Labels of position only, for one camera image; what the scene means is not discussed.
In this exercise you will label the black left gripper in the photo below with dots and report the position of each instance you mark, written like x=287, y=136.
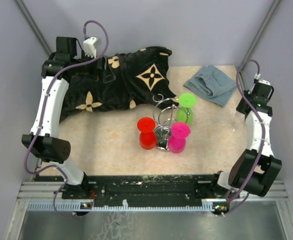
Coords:
x=105, y=71

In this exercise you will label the red wine glass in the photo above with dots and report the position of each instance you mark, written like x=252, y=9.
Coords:
x=147, y=137

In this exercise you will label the green wine glass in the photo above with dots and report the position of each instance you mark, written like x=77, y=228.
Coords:
x=186, y=102

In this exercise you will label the clear wine glass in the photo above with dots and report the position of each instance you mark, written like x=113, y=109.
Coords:
x=237, y=125

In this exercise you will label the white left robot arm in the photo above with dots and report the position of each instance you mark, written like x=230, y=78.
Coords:
x=43, y=140

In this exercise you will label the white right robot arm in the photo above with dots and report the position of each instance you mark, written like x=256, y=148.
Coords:
x=258, y=131

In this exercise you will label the chrome wine glass rack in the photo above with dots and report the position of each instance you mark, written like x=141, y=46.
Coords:
x=163, y=129

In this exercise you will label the pink wine glass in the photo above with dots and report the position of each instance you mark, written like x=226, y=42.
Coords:
x=177, y=141

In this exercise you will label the black floral pattern blanket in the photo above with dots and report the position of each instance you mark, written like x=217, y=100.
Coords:
x=140, y=76

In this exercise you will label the folded light blue jeans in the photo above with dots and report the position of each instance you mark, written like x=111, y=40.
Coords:
x=211, y=84

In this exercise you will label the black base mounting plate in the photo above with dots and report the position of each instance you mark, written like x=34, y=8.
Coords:
x=147, y=190

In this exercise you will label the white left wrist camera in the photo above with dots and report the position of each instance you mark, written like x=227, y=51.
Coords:
x=90, y=46

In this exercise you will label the left aluminium corner rail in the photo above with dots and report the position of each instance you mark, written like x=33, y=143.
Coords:
x=32, y=24

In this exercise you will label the grey slotted cable duct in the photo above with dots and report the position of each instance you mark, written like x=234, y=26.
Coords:
x=77, y=206

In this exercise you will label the aluminium corner frame rail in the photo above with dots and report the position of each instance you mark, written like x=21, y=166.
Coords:
x=272, y=11

